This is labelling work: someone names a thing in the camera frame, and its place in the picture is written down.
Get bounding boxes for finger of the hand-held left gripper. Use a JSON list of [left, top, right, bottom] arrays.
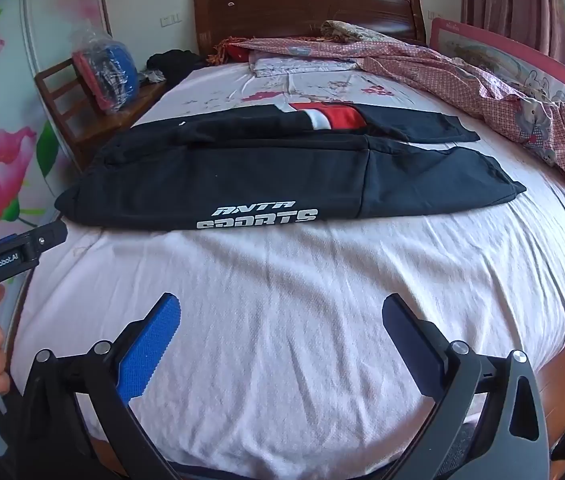
[[25, 220, 68, 262]]

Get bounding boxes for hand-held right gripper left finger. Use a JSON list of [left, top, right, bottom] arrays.
[[17, 292, 183, 480]]

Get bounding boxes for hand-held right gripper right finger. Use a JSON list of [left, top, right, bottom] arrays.
[[381, 293, 551, 480]]

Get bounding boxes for black pants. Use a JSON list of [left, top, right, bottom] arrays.
[[54, 101, 527, 232]]

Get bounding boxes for bed with white floral sheet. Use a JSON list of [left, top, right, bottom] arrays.
[[10, 57, 565, 467]]

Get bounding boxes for wooden chair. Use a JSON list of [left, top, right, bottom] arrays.
[[34, 57, 164, 171]]

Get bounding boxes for plastic bag of clothes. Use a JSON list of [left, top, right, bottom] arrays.
[[71, 30, 140, 111]]

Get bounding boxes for black clothing pile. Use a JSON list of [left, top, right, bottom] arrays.
[[146, 49, 208, 84]]

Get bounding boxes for red fringed pillow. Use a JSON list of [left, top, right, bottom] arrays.
[[207, 36, 251, 65]]

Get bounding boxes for red checked quilt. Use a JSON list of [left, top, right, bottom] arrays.
[[232, 35, 565, 206]]

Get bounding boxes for beige patterned pillow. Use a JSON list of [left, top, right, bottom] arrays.
[[323, 20, 413, 47]]

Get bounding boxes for wooden headboard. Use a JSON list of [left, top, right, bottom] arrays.
[[192, 0, 421, 58]]

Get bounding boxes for pink curtain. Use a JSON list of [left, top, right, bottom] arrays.
[[460, 0, 565, 68]]

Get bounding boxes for pink bed guard rail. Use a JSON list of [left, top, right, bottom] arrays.
[[430, 17, 565, 126]]

